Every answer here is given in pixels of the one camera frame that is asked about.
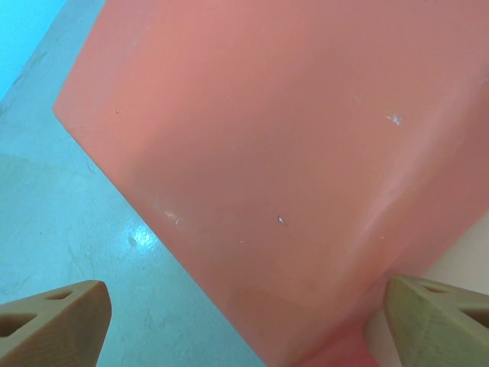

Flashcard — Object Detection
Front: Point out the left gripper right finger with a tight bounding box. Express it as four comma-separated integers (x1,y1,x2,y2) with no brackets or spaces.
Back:
384,274,489,367

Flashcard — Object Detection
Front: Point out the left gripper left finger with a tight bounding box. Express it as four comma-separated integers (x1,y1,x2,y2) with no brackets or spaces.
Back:
0,280,112,367

